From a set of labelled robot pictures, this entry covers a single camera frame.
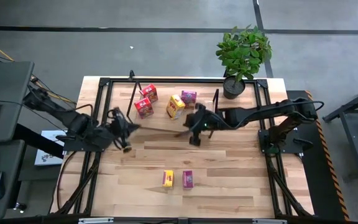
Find black plant pot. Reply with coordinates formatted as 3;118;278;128
223;75;247;100

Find yellow Corn Pops cereal box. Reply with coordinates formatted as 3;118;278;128
162;169;175;188
165;94;186;121

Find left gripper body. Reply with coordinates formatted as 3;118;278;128
109;107;133;154

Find dark metal table stand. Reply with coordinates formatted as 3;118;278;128
322;81;358;181

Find black hazard-striped floor mat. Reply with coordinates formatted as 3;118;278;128
286;90;351;222

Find red Froot Loops cereal box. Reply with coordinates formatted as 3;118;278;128
139;83;159;103
134;96;155;119

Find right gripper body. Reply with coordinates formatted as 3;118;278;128
190;103;219;146

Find green leafy plant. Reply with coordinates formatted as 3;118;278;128
215;24;273;82

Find white printed booklet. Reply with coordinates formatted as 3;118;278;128
34;129;68;167

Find desk caster wheel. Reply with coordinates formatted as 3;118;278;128
13;202;27;214

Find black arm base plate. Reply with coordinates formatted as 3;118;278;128
258;129;304;154
62;134;107;153

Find grey desk top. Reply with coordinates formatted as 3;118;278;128
0;139;27;220
0;60;35;144

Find black metal frame shelf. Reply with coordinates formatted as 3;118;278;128
126;81;222;139

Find silver metal bracket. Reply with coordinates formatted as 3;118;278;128
252;218;288;224
78;217;114;224

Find purple Raisin Bran cereal box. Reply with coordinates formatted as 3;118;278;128
180;90;198;110
182;169;195;189

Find black aluminium table frame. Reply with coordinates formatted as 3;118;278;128
50;77;315;218

